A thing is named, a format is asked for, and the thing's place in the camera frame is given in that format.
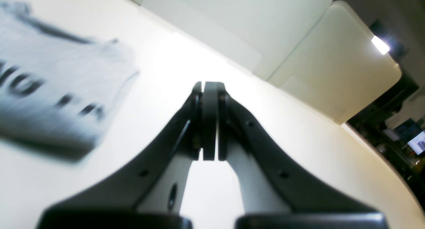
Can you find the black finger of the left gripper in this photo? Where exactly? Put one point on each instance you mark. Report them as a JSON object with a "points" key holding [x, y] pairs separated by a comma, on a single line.
{"points": [[277, 192]]}

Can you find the distant monitor screen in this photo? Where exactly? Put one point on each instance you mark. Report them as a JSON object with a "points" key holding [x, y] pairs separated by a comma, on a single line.
{"points": [[417, 143]]}

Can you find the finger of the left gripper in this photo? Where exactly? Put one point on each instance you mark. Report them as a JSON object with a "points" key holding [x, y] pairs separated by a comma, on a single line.
{"points": [[147, 192]]}

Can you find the grey T-shirt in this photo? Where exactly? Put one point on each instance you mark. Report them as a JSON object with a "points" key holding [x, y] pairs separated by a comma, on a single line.
{"points": [[59, 91]]}

